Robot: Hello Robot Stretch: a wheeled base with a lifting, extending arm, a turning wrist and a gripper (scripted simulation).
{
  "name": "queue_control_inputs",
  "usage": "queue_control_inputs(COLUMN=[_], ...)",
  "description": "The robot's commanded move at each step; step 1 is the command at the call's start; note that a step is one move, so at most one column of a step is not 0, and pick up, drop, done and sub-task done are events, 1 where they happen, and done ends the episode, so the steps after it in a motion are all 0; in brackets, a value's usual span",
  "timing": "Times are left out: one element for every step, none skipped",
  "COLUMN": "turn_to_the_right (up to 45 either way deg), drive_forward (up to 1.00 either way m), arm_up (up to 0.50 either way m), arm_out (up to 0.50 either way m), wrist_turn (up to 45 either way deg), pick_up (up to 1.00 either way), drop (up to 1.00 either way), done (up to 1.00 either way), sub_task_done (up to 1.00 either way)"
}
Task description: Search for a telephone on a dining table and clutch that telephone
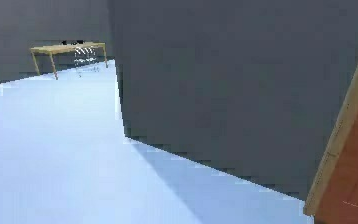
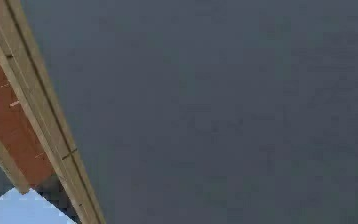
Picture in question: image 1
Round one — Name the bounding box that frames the light wooden dining table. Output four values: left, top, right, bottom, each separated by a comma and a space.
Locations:
29, 41, 109, 81

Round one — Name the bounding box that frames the black object on table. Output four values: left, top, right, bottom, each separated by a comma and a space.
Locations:
61, 39, 85, 46

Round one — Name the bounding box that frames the brown wooden room door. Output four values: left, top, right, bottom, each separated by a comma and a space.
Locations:
303, 31, 358, 224

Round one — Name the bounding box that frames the white wire chair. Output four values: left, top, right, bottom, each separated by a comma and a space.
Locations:
73, 46, 100, 78

